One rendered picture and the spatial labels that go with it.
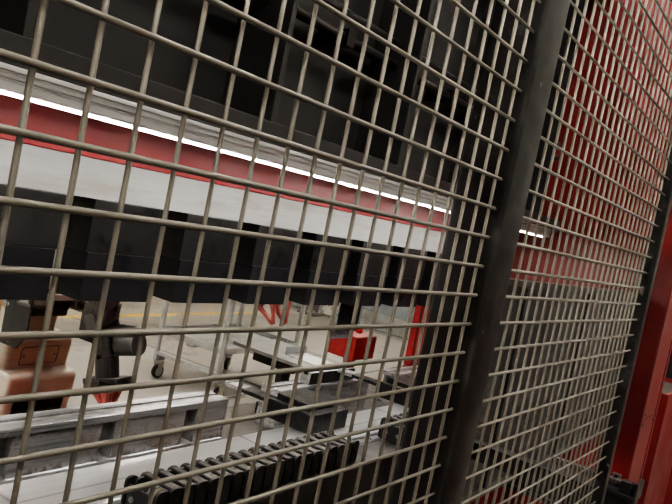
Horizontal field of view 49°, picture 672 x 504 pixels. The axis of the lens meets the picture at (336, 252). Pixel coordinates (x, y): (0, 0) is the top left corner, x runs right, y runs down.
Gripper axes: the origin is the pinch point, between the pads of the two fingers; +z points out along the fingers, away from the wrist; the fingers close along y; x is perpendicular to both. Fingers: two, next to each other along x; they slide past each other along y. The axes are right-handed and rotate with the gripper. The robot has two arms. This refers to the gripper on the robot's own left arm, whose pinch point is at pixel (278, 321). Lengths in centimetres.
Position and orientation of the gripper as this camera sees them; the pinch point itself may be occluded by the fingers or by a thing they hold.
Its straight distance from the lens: 202.2
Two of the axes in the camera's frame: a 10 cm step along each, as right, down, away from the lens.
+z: 2.5, 9.4, -2.3
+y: 5.5, 0.6, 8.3
